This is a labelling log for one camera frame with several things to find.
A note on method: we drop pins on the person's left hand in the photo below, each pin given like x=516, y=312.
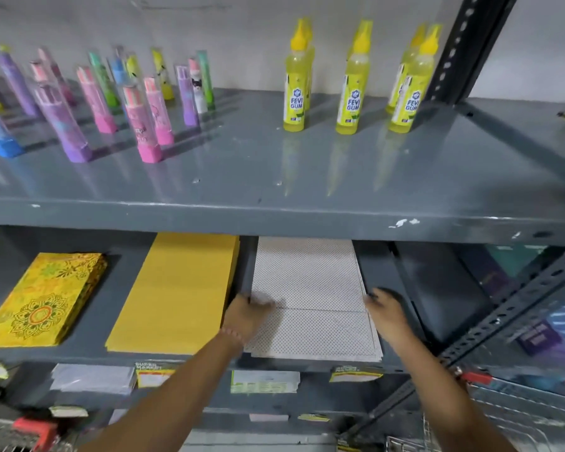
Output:
x=242, y=317

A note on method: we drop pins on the person's right hand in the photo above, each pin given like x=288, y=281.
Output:
x=391, y=315

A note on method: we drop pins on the person's left fingers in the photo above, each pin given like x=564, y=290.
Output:
x=266, y=305

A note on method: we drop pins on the person's right fingers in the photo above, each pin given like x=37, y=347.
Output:
x=377, y=296

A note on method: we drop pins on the stack of white dotted envelopes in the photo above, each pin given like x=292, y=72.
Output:
x=310, y=287

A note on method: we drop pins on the person's right forearm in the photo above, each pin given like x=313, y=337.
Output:
x=445, y=395

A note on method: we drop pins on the person's left forearm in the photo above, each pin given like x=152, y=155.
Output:
x=169, y=400

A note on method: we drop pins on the pink thread wristband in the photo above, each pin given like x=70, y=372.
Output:
x=233, y=335

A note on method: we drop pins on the stack of black sheets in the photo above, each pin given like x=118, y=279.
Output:
x=445, y=291

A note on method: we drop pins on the white and green shelf label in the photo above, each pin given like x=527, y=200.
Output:
x=264, y=382

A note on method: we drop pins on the stack of plain yellow envelopes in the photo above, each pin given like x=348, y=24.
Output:
x=174, y=296

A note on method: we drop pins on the grey metal shelf board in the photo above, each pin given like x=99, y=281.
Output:
x=282, y=183
x=122, y=357

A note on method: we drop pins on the purple box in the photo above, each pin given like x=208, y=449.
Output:
x=539, y=337

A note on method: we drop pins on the row of yellow glue bottles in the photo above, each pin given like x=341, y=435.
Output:
x=353, y=89

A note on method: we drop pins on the stack of yellow ornate envelopes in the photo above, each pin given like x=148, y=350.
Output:
x=40, y=303

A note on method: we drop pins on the group of pastel coloured tubes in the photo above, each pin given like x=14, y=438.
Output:
x=94, y=108

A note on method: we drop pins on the grey slotted metal post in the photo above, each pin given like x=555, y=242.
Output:
x=508, y=310

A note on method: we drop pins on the black slotted metal post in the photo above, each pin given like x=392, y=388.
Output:
x=471, y=46

